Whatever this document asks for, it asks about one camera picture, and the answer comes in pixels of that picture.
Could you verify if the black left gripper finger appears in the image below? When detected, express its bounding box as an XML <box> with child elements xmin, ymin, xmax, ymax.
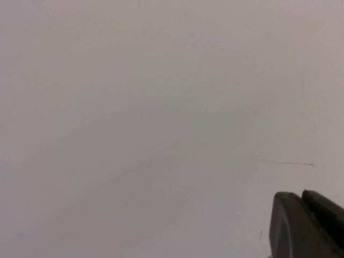
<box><xmin>269</xmin><ymin>189</ymin><xmax>344</xmax><ymax>258</ymax></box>

